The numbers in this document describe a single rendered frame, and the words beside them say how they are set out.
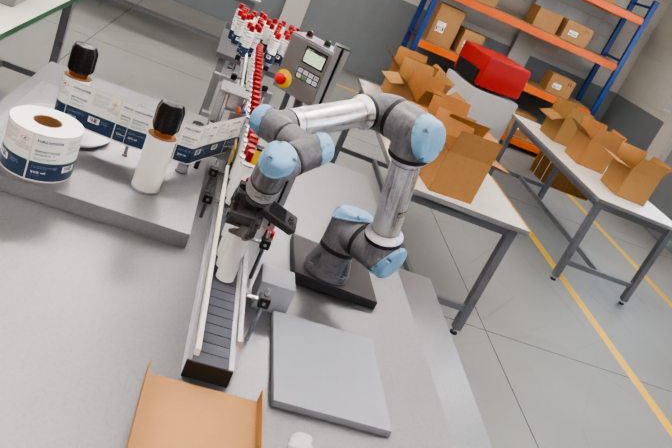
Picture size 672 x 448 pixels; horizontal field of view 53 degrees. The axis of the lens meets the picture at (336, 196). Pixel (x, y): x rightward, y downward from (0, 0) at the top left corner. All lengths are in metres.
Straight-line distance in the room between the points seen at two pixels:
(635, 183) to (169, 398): 4.93
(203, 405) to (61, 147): 0.87
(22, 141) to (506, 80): 6.09
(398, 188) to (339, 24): 7.94
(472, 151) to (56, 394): 2.62
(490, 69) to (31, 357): 6.36
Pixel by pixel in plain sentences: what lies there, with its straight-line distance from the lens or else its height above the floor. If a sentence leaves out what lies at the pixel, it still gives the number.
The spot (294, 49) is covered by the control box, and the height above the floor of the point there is 1.43.
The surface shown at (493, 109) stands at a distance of 7.56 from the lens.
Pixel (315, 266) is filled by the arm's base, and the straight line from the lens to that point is 2.10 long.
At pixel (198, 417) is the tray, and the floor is 0.83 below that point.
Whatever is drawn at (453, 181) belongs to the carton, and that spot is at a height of 0.87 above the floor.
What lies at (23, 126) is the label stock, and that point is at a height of 1.02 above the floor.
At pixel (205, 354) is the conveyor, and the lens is 1.60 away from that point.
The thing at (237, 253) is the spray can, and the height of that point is 0.98.
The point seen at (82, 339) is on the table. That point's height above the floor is 0.83.
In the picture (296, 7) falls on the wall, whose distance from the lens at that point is 9.57.
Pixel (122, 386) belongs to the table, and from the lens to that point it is 1.53.
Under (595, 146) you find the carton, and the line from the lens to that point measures 6.43.
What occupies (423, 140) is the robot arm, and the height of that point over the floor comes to 1.44.
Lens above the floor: 1.84
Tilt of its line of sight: 21 degrees down
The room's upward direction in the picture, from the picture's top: 25 degrees clockwise
